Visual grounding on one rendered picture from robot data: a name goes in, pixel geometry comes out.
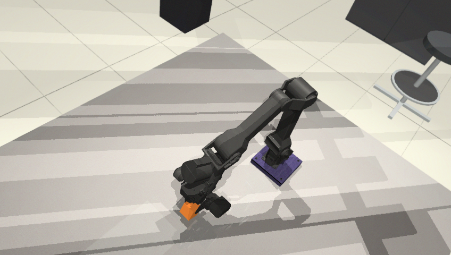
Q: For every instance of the orange block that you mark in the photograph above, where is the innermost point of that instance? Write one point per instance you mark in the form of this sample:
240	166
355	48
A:
188	210

